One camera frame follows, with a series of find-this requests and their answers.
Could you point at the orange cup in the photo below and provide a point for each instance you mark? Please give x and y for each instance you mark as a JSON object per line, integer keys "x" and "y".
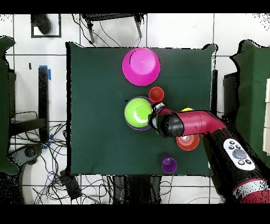
{"x": 156, "y": 94}

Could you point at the purple bowl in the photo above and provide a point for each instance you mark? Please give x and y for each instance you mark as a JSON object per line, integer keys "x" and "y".
{"x": 137, "y": 128}

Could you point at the purple cup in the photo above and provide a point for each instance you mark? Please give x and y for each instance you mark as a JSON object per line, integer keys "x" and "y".
{"x": 169, "y": 165}

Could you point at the black metal stand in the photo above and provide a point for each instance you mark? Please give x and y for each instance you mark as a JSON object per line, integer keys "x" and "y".
{"x": 43, "y": 95}

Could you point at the grey robot pedestal leg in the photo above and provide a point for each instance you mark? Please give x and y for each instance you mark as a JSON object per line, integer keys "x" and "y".
{"x": 29, "y": 152}

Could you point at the tall yellow cup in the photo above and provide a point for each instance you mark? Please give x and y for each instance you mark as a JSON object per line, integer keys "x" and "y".
{"x": 187, "y": 109}

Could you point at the neighbouring green-clothed table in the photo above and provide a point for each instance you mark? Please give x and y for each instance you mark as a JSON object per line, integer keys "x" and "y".
{"x": 251, "y": 84}
{"x": 4, "y": 105}

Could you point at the orange bowl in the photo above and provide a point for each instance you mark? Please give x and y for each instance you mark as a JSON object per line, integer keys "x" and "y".
{"x": 187, "y": 144}

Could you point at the blue tape strip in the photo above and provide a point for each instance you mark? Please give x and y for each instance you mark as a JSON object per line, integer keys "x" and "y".
{"x": 49, "y": 75}

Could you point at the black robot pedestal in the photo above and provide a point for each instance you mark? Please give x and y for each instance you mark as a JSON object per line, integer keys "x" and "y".
{"x": 137, "y": 190}

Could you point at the pink bowl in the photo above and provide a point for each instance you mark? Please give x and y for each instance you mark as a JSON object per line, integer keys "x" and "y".
{"x": 141, "y": 65}

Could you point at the person's foot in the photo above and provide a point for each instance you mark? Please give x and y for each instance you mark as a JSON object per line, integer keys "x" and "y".
{"x": 43, "y": 23}

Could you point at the dark green tablecloth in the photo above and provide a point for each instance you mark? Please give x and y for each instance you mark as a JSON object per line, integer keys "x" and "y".
{"x": 95, "y": 84}

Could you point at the black tripod stand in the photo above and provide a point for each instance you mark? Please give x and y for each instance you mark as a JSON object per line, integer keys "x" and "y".
{"x": 109, "y": 17}

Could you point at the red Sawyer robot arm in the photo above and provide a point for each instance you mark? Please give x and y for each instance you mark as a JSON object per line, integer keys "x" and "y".
{"x": 211, "y": 131}

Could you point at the green bowl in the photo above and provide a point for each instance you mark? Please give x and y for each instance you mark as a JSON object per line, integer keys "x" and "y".
{"x": 132, "y": 112}

